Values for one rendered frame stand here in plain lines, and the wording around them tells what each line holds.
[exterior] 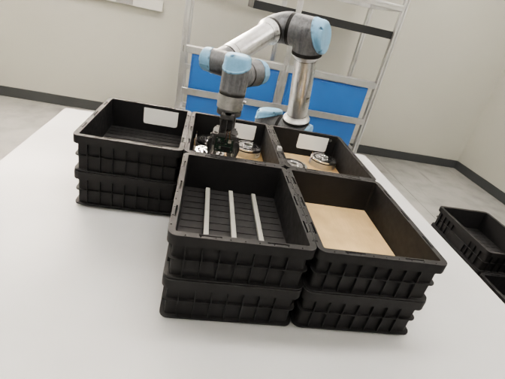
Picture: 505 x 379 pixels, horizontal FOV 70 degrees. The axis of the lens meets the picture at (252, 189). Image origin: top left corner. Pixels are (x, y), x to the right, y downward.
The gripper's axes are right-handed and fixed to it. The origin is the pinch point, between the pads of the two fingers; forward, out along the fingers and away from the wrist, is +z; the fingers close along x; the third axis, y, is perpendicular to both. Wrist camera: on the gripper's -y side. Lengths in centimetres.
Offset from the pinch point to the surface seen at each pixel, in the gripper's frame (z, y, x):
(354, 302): 5, 46, 36
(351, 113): 21, -212, 101
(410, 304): 4, 44, 49
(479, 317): 15, 32, 79
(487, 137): 36, -297, 290
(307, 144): -2.4, -32.7, 32.5
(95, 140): -7.3, 12.8, -34.0
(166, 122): -2.0, -26.8, -23.2
